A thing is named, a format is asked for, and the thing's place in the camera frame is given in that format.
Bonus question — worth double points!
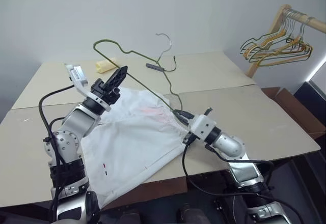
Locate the yellow folded cloth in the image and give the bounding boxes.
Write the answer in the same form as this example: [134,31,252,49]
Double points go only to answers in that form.
[94,57,121,74]

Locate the grey green wire hanger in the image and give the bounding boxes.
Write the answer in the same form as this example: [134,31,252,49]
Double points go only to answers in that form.
[240,12,293,54]

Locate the brown cardboard box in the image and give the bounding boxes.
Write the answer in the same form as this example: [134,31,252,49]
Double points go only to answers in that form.
[261,86,326,141]

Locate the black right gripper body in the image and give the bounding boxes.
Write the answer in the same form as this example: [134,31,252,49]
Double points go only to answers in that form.
[184,116,198,143]

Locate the bunch of wire hangers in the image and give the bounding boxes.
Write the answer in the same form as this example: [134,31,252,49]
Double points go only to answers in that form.
[248,17,314,67]

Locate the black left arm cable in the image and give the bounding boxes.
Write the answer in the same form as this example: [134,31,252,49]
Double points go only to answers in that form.
[38,85,75,224]

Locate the black rounded robot part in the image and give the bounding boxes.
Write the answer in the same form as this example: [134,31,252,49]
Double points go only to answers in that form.
[85,190,100,224]

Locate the beige cardboard sheet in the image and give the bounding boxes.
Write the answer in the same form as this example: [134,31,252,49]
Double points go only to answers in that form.
[11,50,257,110]
[0,85,321,206]

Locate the yellow wire hanger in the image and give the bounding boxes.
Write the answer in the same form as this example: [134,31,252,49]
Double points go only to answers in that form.
[243,17,306,59]

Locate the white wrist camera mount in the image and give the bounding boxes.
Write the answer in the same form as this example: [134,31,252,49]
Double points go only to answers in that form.
[189,107,218,143]
[64,62,112,112]

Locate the small grey bar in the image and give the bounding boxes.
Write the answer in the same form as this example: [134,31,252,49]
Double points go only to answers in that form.
[145,63,165,72]

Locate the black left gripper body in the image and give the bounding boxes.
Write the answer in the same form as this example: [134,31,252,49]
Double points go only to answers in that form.
[90,79,122,105]

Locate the black cabinet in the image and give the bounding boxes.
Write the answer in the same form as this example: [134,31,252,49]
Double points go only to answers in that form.
[292,79,326,131]

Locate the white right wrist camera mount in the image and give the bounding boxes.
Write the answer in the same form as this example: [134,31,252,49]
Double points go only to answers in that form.
[189,107,218,143]

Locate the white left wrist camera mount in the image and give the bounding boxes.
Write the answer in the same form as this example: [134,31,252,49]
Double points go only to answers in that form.
[64,62,112,112]

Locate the white light strip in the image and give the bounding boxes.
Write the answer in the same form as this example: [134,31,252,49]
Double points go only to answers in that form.
[306,55,326,82]

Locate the orange wire hanger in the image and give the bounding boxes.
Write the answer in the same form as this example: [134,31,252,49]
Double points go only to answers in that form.
[244,20,313,62]

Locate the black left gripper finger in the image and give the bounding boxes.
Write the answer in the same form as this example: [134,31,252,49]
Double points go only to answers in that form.
[114,66,129,90]
[105,66,126,90]

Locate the white shorts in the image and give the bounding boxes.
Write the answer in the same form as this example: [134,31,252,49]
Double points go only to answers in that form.
[81,86,191,208]

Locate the wooden clothes rack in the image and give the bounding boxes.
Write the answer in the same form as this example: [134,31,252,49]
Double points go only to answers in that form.
[245,4,326,78]

